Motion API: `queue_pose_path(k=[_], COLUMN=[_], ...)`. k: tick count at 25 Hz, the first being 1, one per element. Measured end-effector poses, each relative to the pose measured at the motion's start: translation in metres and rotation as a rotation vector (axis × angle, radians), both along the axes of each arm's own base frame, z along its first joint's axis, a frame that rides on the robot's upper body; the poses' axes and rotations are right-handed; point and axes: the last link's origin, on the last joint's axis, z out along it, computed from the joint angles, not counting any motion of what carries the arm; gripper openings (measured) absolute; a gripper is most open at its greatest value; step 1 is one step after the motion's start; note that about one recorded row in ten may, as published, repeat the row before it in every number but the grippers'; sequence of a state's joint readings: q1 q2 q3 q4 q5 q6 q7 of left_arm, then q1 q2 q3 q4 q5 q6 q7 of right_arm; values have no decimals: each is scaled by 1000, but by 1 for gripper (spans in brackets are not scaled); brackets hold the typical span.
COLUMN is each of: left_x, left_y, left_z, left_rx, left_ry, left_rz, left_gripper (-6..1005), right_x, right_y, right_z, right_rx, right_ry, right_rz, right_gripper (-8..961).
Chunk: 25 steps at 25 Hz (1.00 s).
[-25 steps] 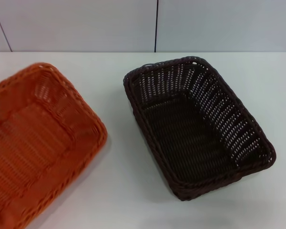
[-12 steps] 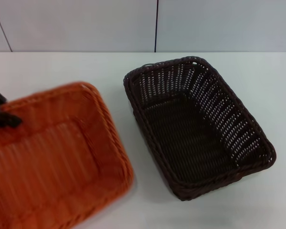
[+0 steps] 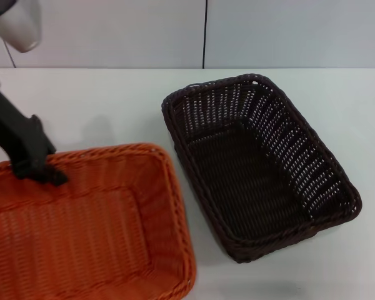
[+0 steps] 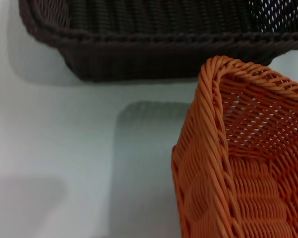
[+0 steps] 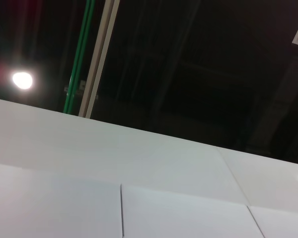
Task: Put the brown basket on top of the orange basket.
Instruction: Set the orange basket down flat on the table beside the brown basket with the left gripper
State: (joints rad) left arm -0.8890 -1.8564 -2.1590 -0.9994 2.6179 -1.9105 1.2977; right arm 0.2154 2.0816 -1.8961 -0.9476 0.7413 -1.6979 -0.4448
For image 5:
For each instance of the beige ceiling beam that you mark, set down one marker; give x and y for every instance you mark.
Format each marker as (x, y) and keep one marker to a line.
(99, 57)

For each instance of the round bright ceiling lamp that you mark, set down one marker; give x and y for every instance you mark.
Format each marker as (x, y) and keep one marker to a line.
(22, 79)

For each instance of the grey pipe bracket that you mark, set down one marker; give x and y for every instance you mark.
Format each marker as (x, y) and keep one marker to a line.
(82, 85)

